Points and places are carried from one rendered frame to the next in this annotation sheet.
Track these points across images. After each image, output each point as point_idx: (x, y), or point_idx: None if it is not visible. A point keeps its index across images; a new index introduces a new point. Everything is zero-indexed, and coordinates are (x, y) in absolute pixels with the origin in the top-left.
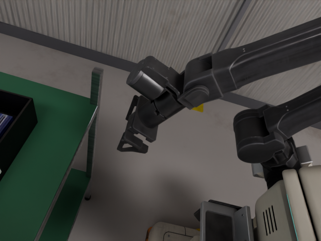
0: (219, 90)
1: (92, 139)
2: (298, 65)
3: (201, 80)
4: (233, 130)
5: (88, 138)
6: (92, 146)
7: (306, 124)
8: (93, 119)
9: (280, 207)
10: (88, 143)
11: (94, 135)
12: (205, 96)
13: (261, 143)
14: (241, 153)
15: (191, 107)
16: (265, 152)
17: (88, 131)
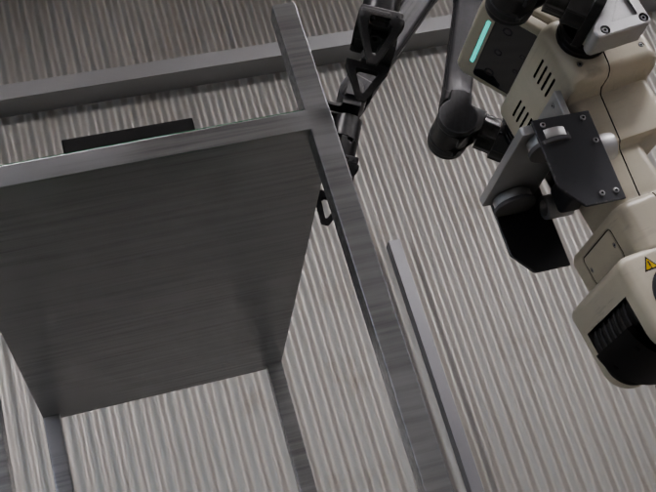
0: (367, 79)
1: (303, 459)
2: (399, 41)
3: (347, 78)
4: (437, 147)
5: (293, 463)
6: (311, 486)
7: (466, 78)
8: (283, 388)
9: (508, 98)
10: (300, 484)
11: (302, 441)
12: (359, 82)
13: (447, 101)
14: (446, 122)
15: (359, 102)
16: (463, 107)
17: (286, 436)
